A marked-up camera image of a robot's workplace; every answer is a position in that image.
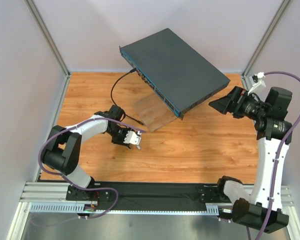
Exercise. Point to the black cloth strip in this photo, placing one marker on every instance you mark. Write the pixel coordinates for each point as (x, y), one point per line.
(147, 196)

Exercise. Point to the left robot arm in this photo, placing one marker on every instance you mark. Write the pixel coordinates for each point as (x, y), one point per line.
(60, 154)

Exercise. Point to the aluminium frame post right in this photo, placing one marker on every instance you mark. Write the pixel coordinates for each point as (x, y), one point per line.
(283, 7)

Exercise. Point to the aluminium frame post left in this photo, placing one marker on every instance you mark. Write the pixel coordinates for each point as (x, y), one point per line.
(47, 35)

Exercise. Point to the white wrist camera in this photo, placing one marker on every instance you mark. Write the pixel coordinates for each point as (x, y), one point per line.
(257, 83)
(133, 138)

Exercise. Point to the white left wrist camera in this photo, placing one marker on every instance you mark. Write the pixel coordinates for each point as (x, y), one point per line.
(133, 138)

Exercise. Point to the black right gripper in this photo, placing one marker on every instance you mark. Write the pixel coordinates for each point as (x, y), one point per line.
(234, 102)

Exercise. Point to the aluminium frame post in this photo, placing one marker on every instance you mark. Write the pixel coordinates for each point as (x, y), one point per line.
(47, 35)
(283, 7)

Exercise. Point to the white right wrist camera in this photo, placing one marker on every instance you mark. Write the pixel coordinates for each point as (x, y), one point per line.
(257, 83)

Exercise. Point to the wooden support board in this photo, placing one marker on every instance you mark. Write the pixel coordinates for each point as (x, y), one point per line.
(153, 112)

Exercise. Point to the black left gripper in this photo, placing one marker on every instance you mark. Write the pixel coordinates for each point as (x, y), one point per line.
(120, 139)

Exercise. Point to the blue-faced grey network switch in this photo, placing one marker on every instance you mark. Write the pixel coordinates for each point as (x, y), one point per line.
(177, 73)

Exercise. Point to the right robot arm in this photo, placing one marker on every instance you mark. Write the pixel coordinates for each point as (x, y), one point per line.
(267, 170)

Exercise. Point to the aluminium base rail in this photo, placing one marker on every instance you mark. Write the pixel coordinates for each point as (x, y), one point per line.
(95, 202)

